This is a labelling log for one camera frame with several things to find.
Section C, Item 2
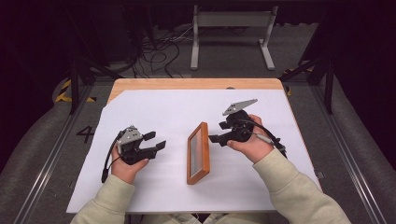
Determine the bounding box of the yellow black hazard tape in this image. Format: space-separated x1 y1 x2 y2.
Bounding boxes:
283 65 313 97
54 78 96 104

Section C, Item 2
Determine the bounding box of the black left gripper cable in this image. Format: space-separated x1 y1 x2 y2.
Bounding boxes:
100 130 124 184

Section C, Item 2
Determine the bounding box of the wooden photo frame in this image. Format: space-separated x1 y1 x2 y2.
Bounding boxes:
186 121 211 186

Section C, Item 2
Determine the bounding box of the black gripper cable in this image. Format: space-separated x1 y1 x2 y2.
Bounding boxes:
238 118 288 159
100 130 124 184

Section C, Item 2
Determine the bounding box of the person's right hand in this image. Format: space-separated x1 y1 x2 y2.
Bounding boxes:
226 114 276 164

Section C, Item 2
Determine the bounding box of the black metal stand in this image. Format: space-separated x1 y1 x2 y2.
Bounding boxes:
278 55 336 115
65 8 123 116

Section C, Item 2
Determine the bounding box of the aluminium floor rail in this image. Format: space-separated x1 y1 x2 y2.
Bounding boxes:
13 83 95 224
310 84 388 224

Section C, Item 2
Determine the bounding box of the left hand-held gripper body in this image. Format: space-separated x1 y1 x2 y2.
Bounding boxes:
117 124 157 166

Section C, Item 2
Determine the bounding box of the tangle of black floor cables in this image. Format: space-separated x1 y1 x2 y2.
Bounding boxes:
124 26 200 79

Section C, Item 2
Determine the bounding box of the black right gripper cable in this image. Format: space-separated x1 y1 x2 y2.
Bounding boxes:
238 118 288 159

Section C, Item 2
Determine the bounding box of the person's left hand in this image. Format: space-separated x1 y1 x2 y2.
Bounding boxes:
110 145 150 186

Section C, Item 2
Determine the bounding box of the white metal stand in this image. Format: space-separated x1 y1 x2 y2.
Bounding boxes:
190 5 279 71

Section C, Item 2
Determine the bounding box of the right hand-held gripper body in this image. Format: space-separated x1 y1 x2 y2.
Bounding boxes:
217 98 259 147

